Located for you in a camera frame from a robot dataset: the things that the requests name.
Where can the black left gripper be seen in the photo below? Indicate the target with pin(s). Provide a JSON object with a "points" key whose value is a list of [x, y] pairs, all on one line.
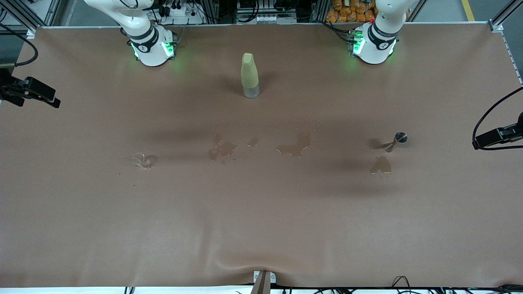
{"points": [[515, 131]]}

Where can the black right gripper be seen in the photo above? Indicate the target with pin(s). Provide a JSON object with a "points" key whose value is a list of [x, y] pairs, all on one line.
{"points": [[9, 89]]}

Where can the steel double jigger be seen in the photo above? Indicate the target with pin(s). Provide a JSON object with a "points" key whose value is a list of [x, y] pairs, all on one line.
{"points": [[401, 138]]}

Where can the clear glass measuring beaker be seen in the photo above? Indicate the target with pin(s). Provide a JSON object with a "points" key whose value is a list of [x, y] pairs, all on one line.
{"points": [[139, 159]]}

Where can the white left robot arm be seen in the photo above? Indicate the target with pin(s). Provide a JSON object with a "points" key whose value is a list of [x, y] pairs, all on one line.
{"points": [[374, 49]]}

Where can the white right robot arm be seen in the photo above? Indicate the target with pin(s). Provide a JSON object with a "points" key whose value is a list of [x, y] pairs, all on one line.
{"points": [[147, 38]]}

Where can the green-capped glass shaker bottle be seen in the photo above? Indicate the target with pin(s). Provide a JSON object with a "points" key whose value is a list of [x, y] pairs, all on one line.
{"points": [[249, 73]]}

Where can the white power strip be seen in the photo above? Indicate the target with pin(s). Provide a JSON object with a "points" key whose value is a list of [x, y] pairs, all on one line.
{"points": [[184, 12]]}

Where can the pile of orange bread toys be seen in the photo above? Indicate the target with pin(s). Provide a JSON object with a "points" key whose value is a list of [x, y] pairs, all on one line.
{"points": [[343, 12]]}

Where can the small brown liquid puddle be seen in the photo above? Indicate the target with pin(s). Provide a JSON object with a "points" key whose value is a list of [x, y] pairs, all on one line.
{"points": [[253, 142]]}

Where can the black control box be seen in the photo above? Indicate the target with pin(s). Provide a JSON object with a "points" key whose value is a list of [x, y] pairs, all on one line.
{"points": [[265, 8]]}

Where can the brown table mat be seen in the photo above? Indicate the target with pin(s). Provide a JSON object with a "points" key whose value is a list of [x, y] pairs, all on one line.
{"points": [[261, 212]]}

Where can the aluminium frame profile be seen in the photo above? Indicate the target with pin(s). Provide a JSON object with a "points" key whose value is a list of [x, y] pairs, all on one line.
{"points": [[32, 32], [496, 26]]}

